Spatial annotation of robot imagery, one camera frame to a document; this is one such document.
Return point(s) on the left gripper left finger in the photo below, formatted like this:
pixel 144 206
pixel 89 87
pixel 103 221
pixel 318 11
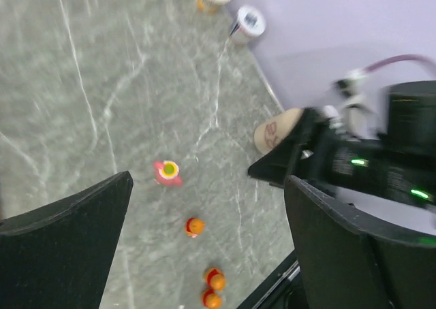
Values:
pixel 59 255

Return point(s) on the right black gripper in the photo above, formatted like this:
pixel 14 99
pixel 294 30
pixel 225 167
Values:
pixel 398 165

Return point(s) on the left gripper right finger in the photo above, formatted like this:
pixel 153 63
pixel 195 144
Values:
pixel 350 259

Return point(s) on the pink pot toy green top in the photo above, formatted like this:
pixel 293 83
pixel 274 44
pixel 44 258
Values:
pixel 167 173

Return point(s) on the beige soap pump bottle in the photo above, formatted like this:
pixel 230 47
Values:
pixel 271 133

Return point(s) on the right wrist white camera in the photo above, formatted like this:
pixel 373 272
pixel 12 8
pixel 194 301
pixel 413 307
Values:
pixel 354 109

